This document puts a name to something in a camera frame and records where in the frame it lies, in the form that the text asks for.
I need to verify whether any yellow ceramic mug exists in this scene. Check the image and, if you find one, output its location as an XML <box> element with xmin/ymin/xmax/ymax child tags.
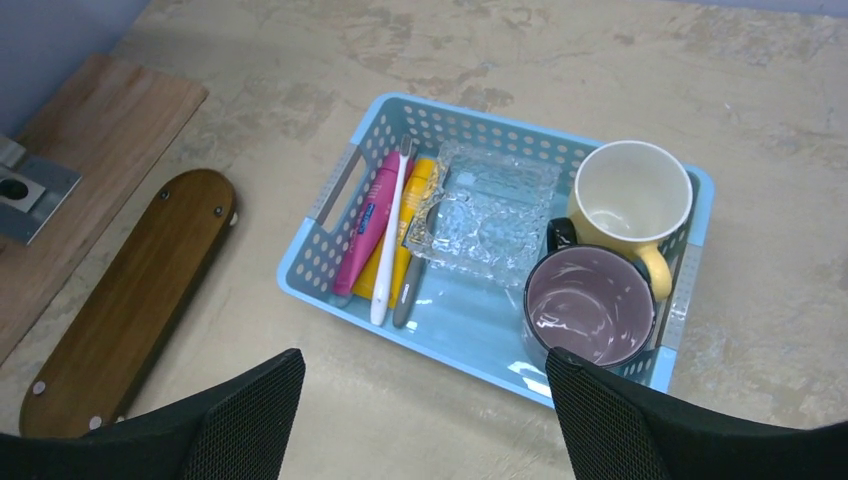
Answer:
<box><xmin>566</xmin><ymin>140</ymin><xmax>694</xmax><ymax>301</ymax></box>

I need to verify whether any purple mug with black handle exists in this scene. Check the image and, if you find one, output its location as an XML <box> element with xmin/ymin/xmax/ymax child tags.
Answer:
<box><xmin>522</xmin><ymin>217</ymin><xmax>656</xmax><ymax>368</ymax></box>

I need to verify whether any pink toothpaste tube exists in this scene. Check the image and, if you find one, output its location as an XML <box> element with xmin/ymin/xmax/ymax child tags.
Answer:
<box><xmin>333</xmin><ymin>150</ymin><xmax>404</xmax><ymax>296</ymax></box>

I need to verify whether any dark wooden oval tray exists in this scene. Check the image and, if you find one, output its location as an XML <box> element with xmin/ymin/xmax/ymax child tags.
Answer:
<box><xmin>19</xmin><ymin>169</ymin><xmax>237</xmax><ymax>438</ymax></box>

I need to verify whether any grey metal bracket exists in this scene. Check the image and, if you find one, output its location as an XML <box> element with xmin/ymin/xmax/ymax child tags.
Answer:
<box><xmin>1</xmin><ymin>135</ymin><xmax>82</xmax><ymax>245</ymax></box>

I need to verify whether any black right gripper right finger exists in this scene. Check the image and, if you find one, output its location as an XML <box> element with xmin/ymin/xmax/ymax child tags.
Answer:
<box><xmin>545</xmin><ymin>348</ymin><xmax>847</xmax><ymax>479</ymax></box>

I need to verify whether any yellow toothpaste tube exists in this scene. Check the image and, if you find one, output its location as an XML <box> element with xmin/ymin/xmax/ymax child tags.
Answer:
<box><xmin>352</xmin><ymin>157</ymin><xmax>436</xmax><ymax>309</ymax></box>

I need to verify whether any clear textured glass dish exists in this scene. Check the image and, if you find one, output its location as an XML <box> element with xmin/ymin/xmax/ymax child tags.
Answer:
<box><xmin>403</xmin><ymin>140</ymin><xmax>562</xmax><ymax>287</ymax></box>

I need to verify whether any light wooden board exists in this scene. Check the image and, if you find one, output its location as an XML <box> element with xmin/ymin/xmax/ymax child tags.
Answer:
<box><xmin>1</xmin><ymin>54</ymin><xmax>208</xmax><ymax>359</ymax></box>

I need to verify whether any white toothbrush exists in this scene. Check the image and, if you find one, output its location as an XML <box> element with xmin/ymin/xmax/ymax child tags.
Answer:
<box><xmin>370</xmin><ymin>134</ymin><xmax>412</xmax><ymax>326</ymax></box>

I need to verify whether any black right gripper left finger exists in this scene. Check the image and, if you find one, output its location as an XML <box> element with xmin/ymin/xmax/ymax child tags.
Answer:
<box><xmin>1</xmin><ymin>348</ymin><xmax>306</xmax><ymax>479</ymax></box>

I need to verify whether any light blue perforated plastic basket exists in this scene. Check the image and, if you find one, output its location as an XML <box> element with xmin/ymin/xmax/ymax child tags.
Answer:
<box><xmin>276</xmin><ymin>92</ymin><xmax>715</xmax><ymax>406</ymax></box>

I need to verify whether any grey toothbrush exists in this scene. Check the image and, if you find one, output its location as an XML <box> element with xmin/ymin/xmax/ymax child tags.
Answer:
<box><xmin>392</xmin><ymin>256</ymin><xmax>427</xmax><ymax>329</ymax></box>

